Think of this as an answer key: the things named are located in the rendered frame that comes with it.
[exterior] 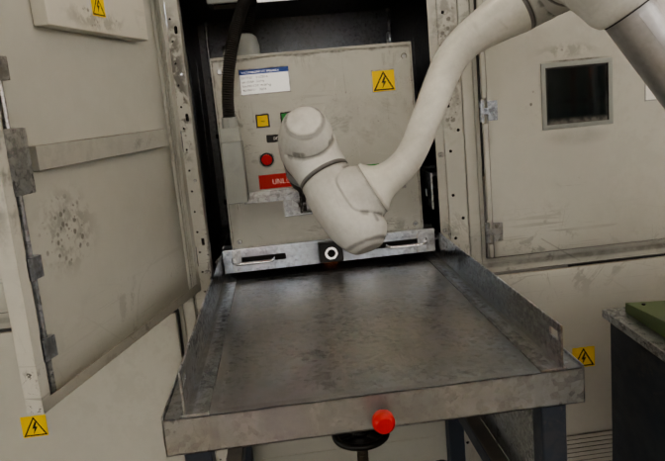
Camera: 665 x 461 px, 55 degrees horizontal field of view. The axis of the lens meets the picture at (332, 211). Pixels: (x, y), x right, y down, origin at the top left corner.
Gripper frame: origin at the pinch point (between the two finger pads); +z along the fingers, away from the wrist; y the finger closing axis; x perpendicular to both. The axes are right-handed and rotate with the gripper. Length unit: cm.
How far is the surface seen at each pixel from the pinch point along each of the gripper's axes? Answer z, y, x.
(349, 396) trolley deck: -47, 48, 1
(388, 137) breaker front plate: -0.7, -15.5, 22.4
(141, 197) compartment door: -15.5, 0.4, -35.3
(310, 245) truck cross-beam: 10.9, 7.0, 0.2
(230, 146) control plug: -11.2, -11.6, -16.1
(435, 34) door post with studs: -16, -34, 35
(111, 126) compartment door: -29.6, -9.4, -37.4
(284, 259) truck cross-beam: 12.3, 9.4, -6.6
